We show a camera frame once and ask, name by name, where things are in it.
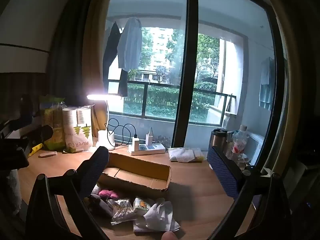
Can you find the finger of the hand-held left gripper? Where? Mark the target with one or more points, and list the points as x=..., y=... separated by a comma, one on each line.
x=41, y=132

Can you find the cartoon print tissue pack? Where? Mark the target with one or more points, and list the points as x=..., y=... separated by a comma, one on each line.
x=142, y=205

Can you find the pink soft pouch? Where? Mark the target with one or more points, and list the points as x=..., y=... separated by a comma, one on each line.
x=108, y=194

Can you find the black sliding door frame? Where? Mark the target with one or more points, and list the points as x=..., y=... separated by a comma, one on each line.
x=186, y=62

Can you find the cotton swab bag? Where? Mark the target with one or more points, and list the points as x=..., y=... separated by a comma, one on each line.
x=122, y=210

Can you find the white box appliance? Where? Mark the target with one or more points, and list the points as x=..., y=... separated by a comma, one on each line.
x=257, y=147

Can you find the white paper cup pack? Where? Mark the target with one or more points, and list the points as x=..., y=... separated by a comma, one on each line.
x=77, y=130

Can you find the hanging black pants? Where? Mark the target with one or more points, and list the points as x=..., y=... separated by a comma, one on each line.
x=111, y=52

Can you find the white folding knife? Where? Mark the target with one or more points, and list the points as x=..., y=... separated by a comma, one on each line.
x=47, y=154

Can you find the crumpled white tissue paper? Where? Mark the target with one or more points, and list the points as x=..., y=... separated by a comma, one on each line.
x=157, y=217

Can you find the cardboard box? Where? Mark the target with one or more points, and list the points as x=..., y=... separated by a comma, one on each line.
x=140, y=170

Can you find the steel thermos mug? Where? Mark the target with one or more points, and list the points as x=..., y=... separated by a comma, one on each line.
x=218, y=140

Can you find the yellow packet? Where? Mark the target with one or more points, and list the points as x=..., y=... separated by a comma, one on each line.
x=36, y=149

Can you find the clear plastic water bottle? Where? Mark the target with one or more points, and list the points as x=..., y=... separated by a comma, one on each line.
x=239, y=142

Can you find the person's right hand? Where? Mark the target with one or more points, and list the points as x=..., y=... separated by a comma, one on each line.
x=169, y=236

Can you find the small white charger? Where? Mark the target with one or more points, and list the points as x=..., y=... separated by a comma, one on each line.
x=150, y=137

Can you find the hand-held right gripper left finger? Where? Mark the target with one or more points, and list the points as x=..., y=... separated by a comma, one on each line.
x=96, y=165

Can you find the white wipes packet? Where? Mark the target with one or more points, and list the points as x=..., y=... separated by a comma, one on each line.
x=185, y=154

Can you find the black balcony railing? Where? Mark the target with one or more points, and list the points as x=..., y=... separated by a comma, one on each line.
x=145, y=97

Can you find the white desk lamp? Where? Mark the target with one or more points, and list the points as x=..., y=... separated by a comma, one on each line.
x=106, y=137

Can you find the white flat box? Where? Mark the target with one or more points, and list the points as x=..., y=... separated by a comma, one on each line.
x=147, y=149

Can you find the hanging light blue shirt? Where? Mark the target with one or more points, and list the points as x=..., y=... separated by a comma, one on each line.
x=130, y=45

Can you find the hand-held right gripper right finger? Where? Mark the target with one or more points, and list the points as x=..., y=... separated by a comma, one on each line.
x=223, y=172

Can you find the dark grey curtain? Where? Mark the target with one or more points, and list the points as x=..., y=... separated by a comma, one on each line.
x=67, y=55

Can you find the hanging teal towel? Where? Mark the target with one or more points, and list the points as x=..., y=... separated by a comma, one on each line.
x=266, y=85

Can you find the green paper cup pack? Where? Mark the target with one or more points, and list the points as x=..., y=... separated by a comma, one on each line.
x=53, y=125

